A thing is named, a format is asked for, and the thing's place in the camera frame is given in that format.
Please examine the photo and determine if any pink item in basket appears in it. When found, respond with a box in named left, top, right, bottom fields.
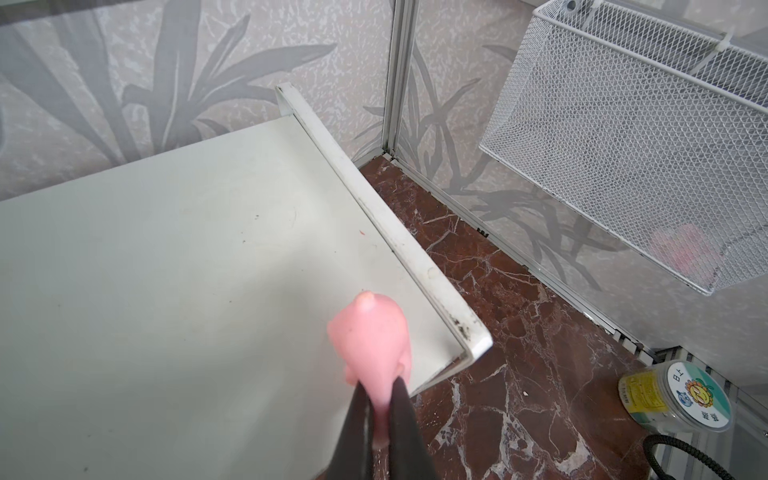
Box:
left=649, top=223, right=722, bottom=287

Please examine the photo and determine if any green tape roll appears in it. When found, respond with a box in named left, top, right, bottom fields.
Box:
left=618, top=360, right=733, bottom=435

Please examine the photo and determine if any white two-tier metal shelf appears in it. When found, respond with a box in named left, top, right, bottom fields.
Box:
left=1, top=84, right=492, bottom=479

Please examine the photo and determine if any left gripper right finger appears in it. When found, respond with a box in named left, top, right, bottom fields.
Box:
left=388, top=377, right=438, bottom=480

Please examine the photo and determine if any white wire mesh basket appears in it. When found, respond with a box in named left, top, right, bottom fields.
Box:
left=480, top=1, right=767, bottom=295

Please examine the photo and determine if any pink pig toy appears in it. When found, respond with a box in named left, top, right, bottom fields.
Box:
left=327, top=291, right=412, bottom=449

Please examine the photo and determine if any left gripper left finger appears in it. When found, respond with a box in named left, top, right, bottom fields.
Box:
left=324, top=382, right=375, bottom=480

